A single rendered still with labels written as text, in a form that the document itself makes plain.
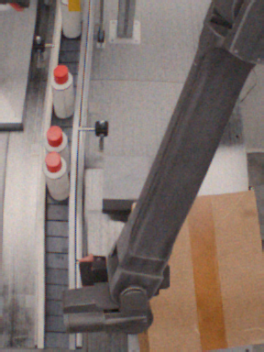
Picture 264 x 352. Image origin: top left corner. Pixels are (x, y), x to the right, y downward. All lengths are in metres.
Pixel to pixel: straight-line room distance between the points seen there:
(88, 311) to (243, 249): 0.38
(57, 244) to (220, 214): 0.40
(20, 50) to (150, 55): 0.36
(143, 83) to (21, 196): 0.43
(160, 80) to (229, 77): 0.87
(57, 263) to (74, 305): 0.49
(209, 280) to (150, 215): 0.38
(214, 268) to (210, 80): 0.50
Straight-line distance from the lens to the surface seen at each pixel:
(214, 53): 0.52
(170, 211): 0.60
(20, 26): 1.46
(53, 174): 1.06
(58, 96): 1.18
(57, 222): 1.21
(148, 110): 1.35
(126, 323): 0.72
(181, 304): 0.94
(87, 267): 0.81
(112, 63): 1.42
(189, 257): 0.95
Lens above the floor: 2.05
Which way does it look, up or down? 71 degrees down
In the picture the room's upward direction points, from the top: 10 degrees clockwise
